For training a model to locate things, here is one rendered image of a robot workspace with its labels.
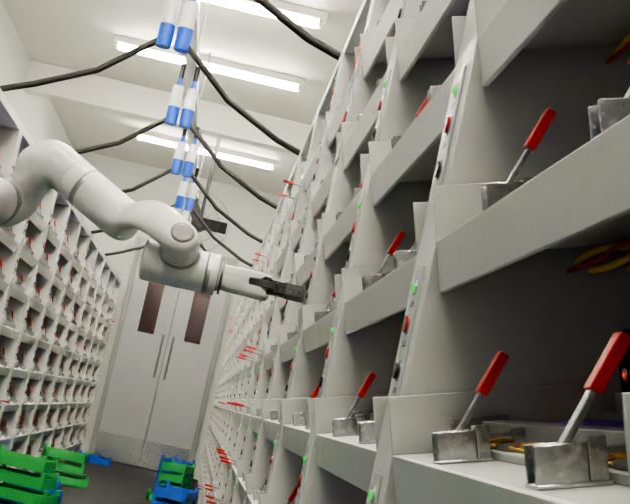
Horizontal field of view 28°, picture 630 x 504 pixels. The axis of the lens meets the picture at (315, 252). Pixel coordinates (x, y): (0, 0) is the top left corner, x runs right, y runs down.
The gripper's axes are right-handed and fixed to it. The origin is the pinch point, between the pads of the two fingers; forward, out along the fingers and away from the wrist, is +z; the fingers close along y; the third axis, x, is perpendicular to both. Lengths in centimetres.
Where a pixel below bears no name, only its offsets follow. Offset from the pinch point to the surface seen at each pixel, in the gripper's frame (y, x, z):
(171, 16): -229, 118, -58
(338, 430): 92, -25, 4
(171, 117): -368, 109, -58
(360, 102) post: 4.6, 40.5, 4.4
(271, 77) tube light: -535, 185, -14
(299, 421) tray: 23.8, -25.0, 4.5
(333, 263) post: 4.7, 7.0, 6.0
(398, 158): 99, 10, 3
